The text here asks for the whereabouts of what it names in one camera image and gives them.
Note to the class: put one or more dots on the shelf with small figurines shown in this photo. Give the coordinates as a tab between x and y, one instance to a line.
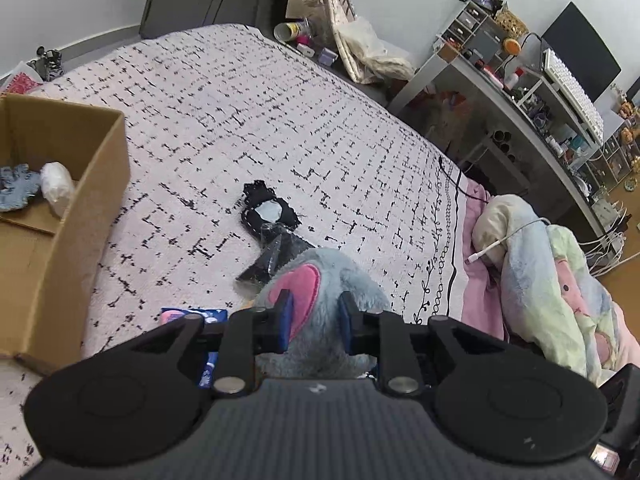
625	130

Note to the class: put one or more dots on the white monitor riser shelf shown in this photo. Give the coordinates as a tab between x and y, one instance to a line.
552	95

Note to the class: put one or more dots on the brown cardboard box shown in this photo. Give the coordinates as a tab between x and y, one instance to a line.
95	200

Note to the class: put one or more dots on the white plastic wrapped item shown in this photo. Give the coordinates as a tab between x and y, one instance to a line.
56	185

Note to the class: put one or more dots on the red white plastic bag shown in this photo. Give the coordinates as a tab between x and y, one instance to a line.
20	82

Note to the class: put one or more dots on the gray plush toy pink ear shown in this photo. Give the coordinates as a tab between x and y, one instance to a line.
345	270

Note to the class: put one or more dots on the gray desktop drawer organizer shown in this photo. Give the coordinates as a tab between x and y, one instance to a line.
487	37

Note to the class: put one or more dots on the gray desk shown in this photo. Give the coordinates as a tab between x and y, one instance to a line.
480	90

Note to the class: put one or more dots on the black white sneakers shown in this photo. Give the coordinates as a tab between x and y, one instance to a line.
47	62

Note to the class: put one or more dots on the pink bed sheet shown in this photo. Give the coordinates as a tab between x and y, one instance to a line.
477	285

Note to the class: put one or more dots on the cream tote bag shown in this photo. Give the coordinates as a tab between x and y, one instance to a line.
365	40

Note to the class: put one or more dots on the pastel fleece blanket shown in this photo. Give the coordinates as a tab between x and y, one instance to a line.
545	285

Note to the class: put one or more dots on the gold woven basket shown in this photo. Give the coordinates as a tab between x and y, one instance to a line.
512	22

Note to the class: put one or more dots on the black doll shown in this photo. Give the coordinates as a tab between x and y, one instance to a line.
265	212

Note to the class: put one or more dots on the black computer monitor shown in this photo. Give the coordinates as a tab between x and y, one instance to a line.
580	45

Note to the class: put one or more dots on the white keyboard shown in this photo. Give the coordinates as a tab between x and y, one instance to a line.
575	95

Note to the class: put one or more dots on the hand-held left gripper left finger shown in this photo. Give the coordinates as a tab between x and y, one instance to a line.
284	321

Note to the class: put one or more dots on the blue planet print pouch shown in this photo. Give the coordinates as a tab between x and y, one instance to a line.
212	316

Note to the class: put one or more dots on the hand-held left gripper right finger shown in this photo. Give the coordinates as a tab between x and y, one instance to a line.
345	323

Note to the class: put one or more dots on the paper tube can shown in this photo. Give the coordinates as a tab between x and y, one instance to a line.
289	31

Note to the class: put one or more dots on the white black checked bed blanket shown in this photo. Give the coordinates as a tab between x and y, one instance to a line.
250	110

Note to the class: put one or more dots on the small purple box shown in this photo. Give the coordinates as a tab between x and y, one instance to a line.
327	56

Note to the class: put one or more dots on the orange round toy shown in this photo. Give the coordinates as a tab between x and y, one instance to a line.
512	46

